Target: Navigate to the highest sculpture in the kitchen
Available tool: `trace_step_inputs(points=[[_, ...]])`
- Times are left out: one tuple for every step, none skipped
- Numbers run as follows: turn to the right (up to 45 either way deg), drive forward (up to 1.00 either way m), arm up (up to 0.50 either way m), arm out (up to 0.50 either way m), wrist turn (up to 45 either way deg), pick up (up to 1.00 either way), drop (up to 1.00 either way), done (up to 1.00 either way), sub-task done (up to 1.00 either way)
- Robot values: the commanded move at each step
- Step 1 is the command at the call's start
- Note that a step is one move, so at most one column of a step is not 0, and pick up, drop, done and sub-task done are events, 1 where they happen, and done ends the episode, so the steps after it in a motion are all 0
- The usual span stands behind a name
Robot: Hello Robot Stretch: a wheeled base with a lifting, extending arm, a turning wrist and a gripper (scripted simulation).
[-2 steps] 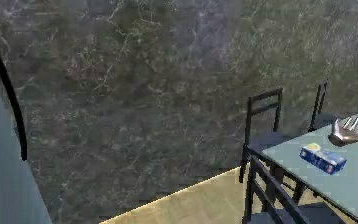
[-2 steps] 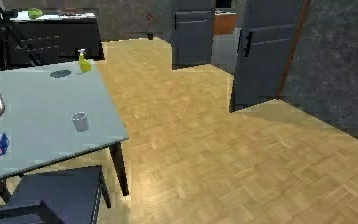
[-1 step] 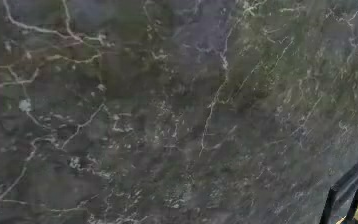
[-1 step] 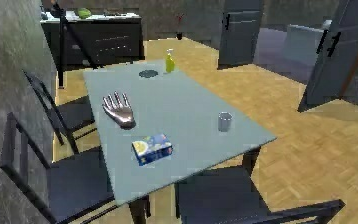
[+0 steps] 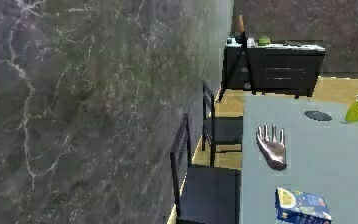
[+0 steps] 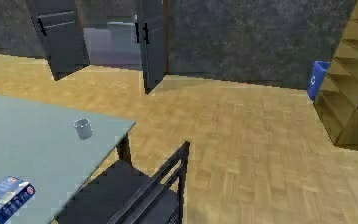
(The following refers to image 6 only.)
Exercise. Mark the dark grey room door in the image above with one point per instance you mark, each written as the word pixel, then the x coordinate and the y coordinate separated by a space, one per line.
pixel 152 46
pixel 62 43

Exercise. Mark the grey cup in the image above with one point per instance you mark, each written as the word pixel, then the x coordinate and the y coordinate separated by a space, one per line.
pixel 83 129

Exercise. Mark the black wooden chair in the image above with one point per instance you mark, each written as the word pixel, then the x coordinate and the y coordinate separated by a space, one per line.
pixel 120 193

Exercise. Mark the blue recycling bin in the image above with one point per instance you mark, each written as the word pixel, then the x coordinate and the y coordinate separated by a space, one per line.
pixel 317 80

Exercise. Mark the grey glass top table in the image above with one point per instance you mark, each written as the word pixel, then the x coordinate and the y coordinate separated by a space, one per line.
pixel 37 146

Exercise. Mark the tan wooden shelf unit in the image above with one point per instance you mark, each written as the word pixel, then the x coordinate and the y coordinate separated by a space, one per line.
pixel 348 83

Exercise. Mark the blue printed box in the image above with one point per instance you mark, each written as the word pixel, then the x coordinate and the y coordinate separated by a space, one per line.
pixel 7 200

